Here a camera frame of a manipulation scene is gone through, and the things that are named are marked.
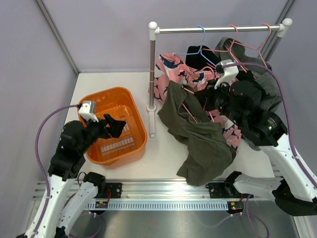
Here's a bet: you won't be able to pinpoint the aluminium frame post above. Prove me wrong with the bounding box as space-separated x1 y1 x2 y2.
34 0 80 76
261 0 297 61

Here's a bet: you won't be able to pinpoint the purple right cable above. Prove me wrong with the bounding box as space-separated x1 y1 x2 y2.
222 62 317 189

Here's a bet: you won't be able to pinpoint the grey green shorts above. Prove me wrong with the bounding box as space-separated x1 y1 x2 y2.
215 37 282 112

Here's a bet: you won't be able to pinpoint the olive green shorts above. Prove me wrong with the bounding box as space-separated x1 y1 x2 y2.
158 81 236 186

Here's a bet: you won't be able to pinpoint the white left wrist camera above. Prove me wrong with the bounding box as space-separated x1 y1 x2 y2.
78 101 99 122

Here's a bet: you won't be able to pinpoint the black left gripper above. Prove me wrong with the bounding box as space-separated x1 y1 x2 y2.
79 114 126 154

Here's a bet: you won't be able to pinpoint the aluminium mounting rail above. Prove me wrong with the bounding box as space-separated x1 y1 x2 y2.
32 179 285 201

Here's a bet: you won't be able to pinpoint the purple cable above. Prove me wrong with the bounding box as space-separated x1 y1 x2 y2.
222 62 317 189
34 105 82 238

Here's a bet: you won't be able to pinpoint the pink wire hanger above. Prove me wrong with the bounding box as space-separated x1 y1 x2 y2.
180 65 216 123
202 37 263 82
232 23 272 67

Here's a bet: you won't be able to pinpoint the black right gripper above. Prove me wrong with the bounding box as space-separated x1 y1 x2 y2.
195 77 244 126

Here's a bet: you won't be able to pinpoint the black shorts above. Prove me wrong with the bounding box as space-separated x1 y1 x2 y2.
185 46 257 81

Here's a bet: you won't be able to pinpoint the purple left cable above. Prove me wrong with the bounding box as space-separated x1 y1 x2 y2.
34 105 82 238

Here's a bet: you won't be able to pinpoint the orange plastic laundry basket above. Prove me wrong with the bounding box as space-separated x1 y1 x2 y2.
79 87 147 169

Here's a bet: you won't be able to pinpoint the right aluminium frame post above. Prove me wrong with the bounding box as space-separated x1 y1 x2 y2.
261 0 297 61

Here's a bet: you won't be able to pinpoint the left aluminium frame post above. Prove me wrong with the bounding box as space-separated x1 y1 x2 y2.
34 0 80 76

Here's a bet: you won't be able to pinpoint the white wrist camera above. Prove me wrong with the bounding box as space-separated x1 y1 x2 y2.
214 59 239 89
78 101 99 122

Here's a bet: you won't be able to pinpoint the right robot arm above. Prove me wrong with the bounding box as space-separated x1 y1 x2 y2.
194 80 317 217

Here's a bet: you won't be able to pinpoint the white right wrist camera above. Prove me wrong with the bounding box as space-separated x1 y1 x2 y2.
214 59 239 89

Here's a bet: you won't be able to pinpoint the metal clothes rack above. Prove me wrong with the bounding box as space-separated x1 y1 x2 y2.
147 18 293 137

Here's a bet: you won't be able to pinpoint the white slotted cable duct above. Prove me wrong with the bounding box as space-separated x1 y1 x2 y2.
84 200 229 211

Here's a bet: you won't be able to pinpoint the blue wire hanger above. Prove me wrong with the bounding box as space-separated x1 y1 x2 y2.
174 25 216 67

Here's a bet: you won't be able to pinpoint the pink shark print shorts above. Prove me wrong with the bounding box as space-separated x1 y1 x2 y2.
154 54 242 150

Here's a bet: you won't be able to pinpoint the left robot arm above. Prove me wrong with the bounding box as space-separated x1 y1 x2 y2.
20 114 126 238

